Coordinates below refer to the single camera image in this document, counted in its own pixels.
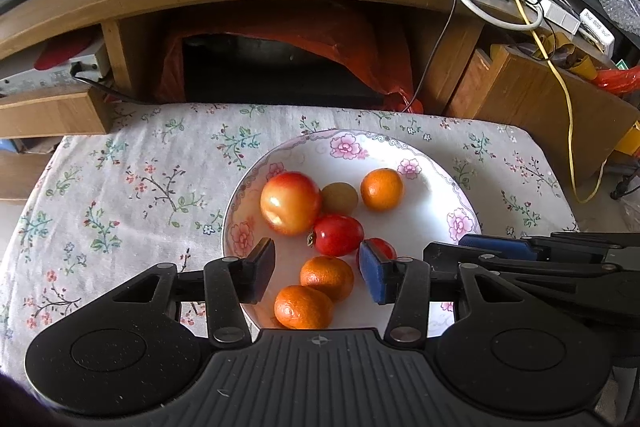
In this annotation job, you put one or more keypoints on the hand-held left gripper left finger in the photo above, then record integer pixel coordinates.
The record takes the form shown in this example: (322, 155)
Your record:
(262, 269)

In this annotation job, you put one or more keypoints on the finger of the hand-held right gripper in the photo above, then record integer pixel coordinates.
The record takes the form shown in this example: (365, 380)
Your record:
(550, 287)
(500, 246)

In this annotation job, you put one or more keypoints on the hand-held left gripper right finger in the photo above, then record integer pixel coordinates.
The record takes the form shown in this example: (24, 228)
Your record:
(372, 272)

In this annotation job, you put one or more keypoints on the red cherry tomato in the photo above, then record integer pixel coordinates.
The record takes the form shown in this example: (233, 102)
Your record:
(339, 235)
(386, 248)

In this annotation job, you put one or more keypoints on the orange tangerine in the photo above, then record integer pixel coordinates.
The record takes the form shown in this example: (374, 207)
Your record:
(303, 307)
(326, 277)
(381, 189)

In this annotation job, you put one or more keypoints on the red yellow apple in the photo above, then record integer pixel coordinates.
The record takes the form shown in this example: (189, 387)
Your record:
(290, 209)

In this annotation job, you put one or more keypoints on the white floral plate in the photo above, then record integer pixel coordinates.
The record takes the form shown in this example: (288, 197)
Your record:
(425, 217)

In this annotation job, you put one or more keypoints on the small brown round fruit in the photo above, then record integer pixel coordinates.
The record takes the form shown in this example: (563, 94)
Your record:
(342, 197)

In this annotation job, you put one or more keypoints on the white floral tablecloth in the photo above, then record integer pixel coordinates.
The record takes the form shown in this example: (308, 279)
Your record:
(125, 217)

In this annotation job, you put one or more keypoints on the yellow box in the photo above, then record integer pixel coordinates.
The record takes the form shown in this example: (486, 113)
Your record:
(629, 139)

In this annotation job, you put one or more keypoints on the red plastic bag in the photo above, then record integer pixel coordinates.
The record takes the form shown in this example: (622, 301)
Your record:
(620, 79)

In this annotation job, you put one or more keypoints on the orange plastic bag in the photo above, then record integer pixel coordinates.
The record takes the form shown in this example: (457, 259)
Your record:
(370, 52)

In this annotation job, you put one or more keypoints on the white labelled box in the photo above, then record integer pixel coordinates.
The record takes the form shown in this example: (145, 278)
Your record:
(597, 28)

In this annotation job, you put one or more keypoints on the white power strip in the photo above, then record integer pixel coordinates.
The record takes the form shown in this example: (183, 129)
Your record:
(555, 12)

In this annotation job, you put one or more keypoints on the silver media player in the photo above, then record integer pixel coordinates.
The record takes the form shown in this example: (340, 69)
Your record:
(50, 77)

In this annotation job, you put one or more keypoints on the red flat object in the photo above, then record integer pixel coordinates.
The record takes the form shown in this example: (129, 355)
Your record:
(60, 52)

